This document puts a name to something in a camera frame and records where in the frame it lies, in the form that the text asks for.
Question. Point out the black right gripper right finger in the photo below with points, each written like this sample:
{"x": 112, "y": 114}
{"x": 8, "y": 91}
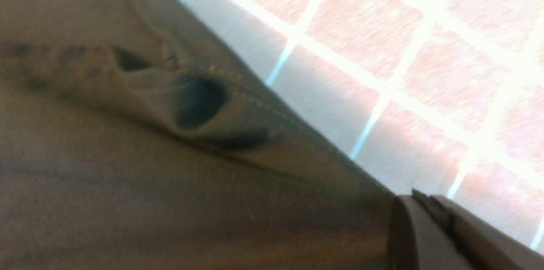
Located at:
{"x": 485, "y": 246}

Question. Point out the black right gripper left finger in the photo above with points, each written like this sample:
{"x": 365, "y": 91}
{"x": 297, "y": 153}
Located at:
{"x": 417, "y": 242}

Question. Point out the pink grid-pattern tablecloth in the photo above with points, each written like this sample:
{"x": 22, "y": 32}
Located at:
{"x": 443, "y": 96}

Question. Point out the dark gray long-sleeve shirt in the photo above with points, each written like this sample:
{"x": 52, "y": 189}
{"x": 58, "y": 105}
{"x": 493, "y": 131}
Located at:
{"x": 132, "y": 138}

